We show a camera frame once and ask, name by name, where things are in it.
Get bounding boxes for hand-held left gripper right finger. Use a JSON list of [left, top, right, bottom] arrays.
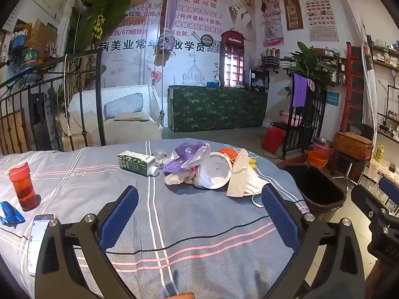
[[261, 184, 365, 299]]

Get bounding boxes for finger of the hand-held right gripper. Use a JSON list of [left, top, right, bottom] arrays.
[[351, 184, 399, 218], [377, 176, 399, 201]]

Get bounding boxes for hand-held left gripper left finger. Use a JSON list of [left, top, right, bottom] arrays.
[[35, 185, 139, 299]]

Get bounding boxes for white cloth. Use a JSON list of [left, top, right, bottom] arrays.
[[245, 162, 269, 208]]

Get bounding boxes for black trash bin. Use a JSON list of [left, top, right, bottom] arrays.
[[282, 163, 347, 214]]

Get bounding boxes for green white milk carton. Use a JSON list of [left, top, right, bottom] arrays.
[[117, 150, 159, 177]]

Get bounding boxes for white plastic bag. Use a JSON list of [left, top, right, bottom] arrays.
[[164, 160, 204, 189]]

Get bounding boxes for clear plastic wrapper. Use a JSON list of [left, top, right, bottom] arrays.
[[154, 149, 171, 166]]

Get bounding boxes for purple plastic bag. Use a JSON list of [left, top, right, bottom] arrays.
[[164, 143, 207, 175]]

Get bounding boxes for row of white storage baskets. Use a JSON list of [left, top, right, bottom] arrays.
[[358, 159, 399, 194]]

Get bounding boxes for orange plastic bucket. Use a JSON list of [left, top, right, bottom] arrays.
[[307, 150, 330, 170]]

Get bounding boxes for pink plastic bucket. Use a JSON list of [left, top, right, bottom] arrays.
[[312, 142, 334, 157]]

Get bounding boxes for red plastic bin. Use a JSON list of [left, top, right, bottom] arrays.
[[262, 125, 286, 155]]

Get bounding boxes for white smartphone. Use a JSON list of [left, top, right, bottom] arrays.
[[26, 213, 55, 277]]

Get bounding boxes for red ladder shelf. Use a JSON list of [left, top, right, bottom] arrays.
[[340, 42, 370, 133]]

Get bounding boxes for black metal rack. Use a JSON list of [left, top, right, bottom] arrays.
[[281, 95, 327, 160]]

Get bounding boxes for beige cushion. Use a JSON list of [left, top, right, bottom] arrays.
[[113, 112, 150, 122]]

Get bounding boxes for red plastic water bottle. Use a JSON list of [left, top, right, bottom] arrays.
[[9, 162, 38, 212]]

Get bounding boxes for white hanging coat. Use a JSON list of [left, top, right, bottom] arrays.
[[338, 0, 378, 138]]

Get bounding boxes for blue foil packet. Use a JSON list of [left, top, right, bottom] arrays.
[[0, 201, 26, 226]]

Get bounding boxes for grey pillow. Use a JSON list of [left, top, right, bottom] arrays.
[[103, 93, 143, 118]]

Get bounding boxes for white sofa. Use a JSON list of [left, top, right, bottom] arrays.
[[60, 84, 163, 150]]

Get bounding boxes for green floral counter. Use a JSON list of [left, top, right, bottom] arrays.
[[168, 85, 269, 133]]

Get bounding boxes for purple towel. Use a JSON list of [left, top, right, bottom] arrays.
[[291, 73, 312, 108]]

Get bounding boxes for black display box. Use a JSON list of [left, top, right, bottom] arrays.
[[249, 69, 269, 92]]

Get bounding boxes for green potted plant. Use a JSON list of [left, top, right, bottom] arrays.
[[280, 41, 336, 91]]

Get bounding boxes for red telephone booth cabinet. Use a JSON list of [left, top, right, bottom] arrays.
[[219, 28, 247, 88]]

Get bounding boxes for green white bucket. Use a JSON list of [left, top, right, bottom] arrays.
[[20, 47, 40, 67]]

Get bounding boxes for cardboard box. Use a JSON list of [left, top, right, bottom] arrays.
[[25, 18, 58, 58]]

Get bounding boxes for banana plant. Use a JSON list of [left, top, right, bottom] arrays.
[[66, 0, 165, 79]]

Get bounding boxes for purple hanging ornament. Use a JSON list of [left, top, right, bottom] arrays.
[[154, 0, 182, 67]]

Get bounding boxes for thin black cable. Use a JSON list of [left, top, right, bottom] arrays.
[[0, 198, 307, 253]]

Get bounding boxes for wall shelves with bottles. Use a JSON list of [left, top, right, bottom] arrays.
[[370, 39, 399, 150]]

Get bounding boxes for black iron bed frame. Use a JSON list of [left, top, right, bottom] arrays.
[[0, 49, 107, 157]]

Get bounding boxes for wooden wall shelf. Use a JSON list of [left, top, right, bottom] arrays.
[[314, 48, 347, 85]]

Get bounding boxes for black wall rack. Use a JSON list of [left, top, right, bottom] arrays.
[[261, 47, 280, 68]]

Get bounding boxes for eyebrow chart wall poster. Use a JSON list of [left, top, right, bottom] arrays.
[[299, 0, 340, 42]]

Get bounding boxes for pink wall poster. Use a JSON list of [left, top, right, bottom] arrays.
[[261, 0, 285, 47]]

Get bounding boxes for brown tower wall poster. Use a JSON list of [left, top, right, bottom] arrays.
[[281, 0, 304, 31]]

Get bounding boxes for large wall banner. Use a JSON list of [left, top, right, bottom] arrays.
[[99, 0, 257, 88]]

